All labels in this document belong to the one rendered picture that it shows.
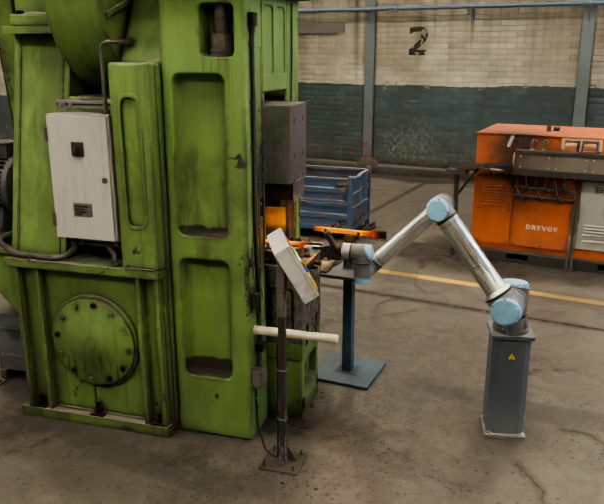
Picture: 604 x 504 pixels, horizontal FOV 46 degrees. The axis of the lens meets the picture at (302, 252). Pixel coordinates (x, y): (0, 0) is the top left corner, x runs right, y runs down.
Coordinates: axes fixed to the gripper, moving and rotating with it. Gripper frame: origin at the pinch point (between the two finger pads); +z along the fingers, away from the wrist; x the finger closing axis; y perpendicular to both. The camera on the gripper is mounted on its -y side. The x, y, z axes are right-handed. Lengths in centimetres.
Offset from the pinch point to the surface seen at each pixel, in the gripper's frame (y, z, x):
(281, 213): -10.9, 22.2, 22.8
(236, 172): -46, 23, -43
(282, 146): -56, 8, -17
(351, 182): 35, 57, 367
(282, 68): -93, 19, 17
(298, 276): -6, -17, -72
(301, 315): 35.9, -1.4, -16.0
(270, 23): -116, 19, -2
